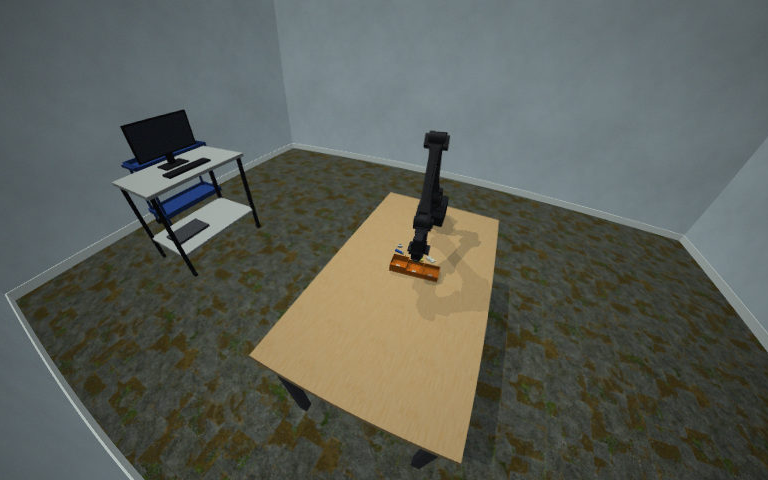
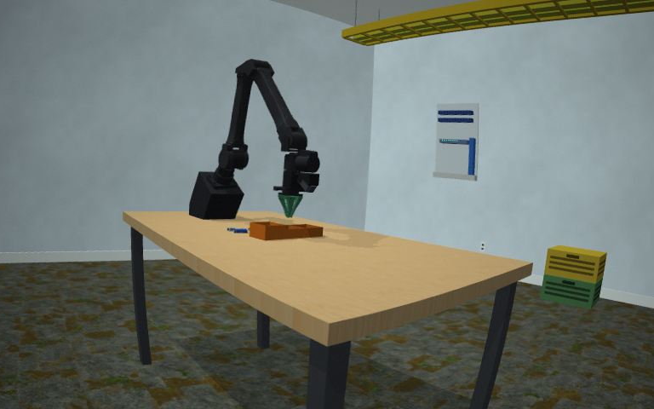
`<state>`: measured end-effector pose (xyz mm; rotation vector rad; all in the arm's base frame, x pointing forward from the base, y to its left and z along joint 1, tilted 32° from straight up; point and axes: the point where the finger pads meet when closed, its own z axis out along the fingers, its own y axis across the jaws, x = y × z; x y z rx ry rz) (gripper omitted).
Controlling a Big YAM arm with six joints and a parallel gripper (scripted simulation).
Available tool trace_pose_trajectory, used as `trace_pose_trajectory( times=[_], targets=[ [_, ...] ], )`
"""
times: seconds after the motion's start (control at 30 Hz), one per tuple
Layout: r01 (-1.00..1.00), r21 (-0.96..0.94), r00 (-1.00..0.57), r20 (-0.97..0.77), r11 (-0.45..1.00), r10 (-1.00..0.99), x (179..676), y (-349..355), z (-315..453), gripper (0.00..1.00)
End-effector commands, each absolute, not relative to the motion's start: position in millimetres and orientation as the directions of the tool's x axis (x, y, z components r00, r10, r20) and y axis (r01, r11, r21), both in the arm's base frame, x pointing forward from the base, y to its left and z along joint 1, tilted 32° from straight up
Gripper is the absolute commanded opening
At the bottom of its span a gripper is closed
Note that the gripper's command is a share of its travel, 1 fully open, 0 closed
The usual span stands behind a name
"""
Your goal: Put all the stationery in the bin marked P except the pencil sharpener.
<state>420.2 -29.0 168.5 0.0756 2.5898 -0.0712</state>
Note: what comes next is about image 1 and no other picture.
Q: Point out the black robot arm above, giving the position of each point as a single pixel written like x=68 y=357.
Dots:
x=429 y=197

